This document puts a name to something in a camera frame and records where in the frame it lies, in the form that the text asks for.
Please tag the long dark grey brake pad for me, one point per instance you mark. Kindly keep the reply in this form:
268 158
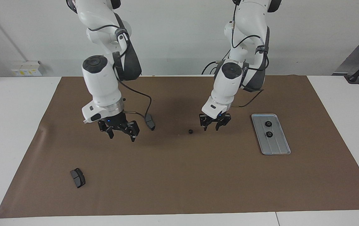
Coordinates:
151 125

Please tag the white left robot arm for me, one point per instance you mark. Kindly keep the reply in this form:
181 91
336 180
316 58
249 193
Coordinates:
226 88

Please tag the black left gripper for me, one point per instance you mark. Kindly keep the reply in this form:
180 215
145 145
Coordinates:
215 119

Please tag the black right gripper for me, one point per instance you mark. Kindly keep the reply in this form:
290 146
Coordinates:
118 124

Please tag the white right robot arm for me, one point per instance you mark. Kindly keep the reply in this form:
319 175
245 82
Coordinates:
100 84

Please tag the white wall socket strip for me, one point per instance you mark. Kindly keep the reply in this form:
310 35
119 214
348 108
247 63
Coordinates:
27 69

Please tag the silver metal tray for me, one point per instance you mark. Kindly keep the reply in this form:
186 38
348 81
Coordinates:
278 146

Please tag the short dark grey brake pad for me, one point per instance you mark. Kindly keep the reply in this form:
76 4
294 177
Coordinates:
78 178

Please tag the brown paper table mat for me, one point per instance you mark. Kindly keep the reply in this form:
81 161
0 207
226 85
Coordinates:
185 175

